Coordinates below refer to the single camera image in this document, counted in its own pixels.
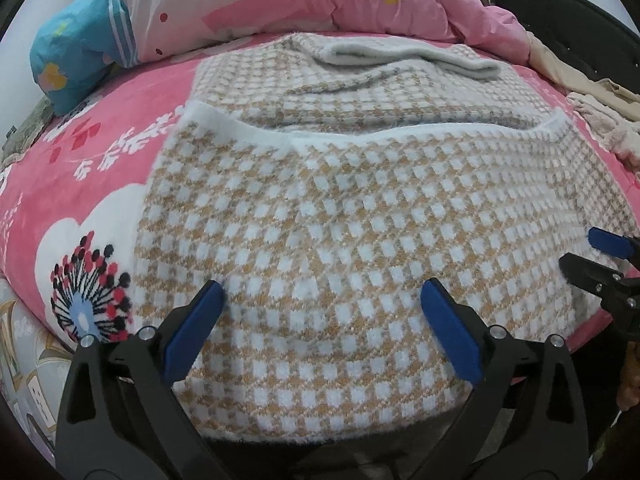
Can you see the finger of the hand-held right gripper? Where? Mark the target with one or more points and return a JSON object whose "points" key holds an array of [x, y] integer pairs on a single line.
{"points": [[595, 272], [612, 244]]}

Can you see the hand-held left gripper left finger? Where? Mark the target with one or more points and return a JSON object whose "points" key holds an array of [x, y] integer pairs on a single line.
{"points": [[192, 336]]}

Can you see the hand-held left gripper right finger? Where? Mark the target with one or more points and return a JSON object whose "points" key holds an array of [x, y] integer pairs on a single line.
{"points": [[452, 336]]}

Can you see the beige houndstooth knit coat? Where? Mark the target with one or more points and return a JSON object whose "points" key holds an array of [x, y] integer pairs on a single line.
{"points": [[350, 235]]}

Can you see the fluffy beige garment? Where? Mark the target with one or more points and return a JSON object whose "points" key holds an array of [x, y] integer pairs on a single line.
{"points": [[610, 132]]}

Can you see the grey patterned bed sheet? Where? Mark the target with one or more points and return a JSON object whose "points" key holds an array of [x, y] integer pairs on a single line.
{"points": [[25, 370]]}

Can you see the cream cloth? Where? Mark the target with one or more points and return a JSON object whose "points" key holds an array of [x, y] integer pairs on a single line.
{"points": [[555, 65]]}

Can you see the pink floral blanket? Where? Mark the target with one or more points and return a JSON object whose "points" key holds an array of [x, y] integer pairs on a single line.
{"points": [[100, 160]]}

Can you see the black padded headboard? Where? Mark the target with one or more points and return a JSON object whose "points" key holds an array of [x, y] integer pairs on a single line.
{"points": [[575, 25]]}

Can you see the grey floral cloth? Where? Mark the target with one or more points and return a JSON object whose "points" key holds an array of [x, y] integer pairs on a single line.
{"points": [[25, 130]]}

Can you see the pink printed quilt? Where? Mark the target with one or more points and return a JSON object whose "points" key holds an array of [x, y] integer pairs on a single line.
{"points": [[450, 5]]}

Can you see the blue and pink printed pillow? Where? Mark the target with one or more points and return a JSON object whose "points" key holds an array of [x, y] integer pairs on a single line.
{"points": [[175, 15]]}

